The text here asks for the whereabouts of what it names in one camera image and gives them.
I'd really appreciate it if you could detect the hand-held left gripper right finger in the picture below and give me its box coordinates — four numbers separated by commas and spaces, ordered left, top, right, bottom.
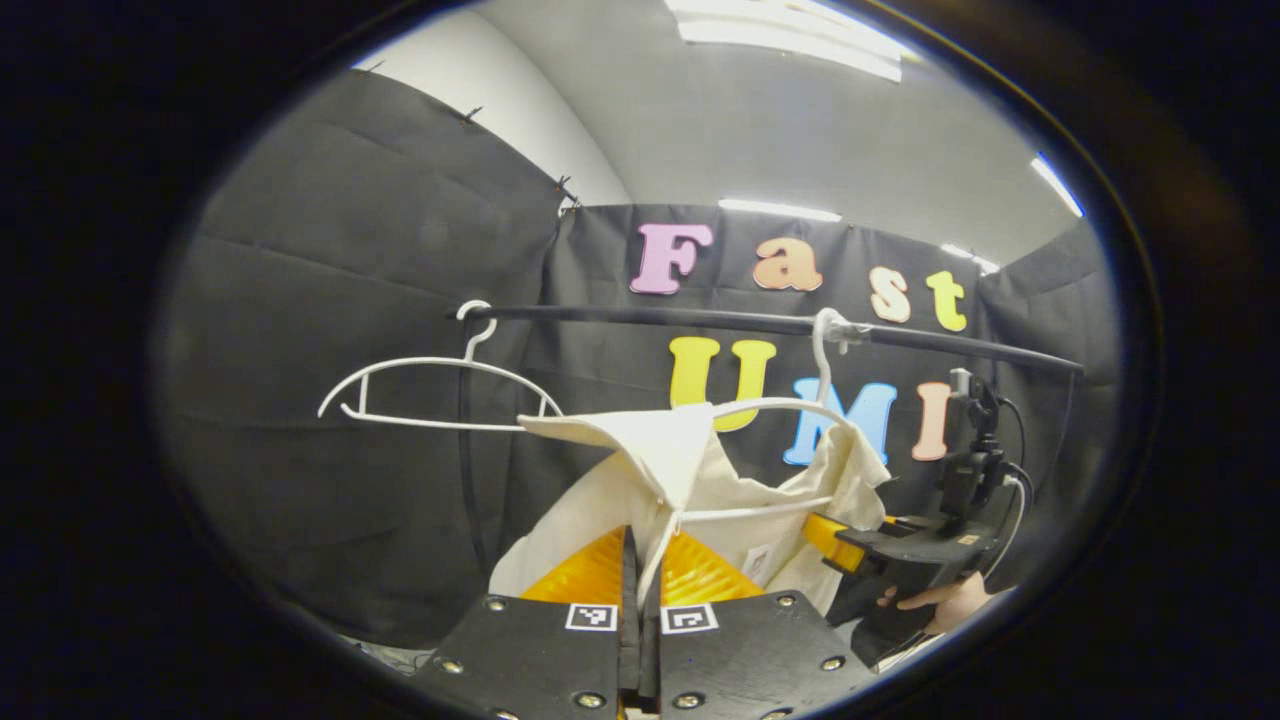
640, 530, 881, 720

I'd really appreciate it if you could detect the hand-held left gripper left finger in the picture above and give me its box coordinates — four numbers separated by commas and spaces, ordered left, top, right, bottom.
415, 525, 641, 720

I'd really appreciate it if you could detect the cream button shirt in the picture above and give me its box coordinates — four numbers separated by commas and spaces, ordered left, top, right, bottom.
488, 403, 893, 616

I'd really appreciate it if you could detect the white clothes hanger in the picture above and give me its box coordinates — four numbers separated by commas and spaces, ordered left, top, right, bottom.
318, 300, 563, 433
680, 307, 871, 526

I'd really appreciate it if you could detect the black clothes rack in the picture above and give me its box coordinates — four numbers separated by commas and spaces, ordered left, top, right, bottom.
448, 303, 1088, 581

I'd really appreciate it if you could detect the black backdrop cloth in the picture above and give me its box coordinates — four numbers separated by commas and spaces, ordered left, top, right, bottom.
150, 68, 1121, 649

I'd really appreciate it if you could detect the large ceiling light panel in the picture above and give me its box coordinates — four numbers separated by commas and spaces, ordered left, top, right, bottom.
665, 0, 921, 83

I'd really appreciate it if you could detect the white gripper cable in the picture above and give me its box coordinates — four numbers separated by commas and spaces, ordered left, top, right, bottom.
985, 475, 1031, 581

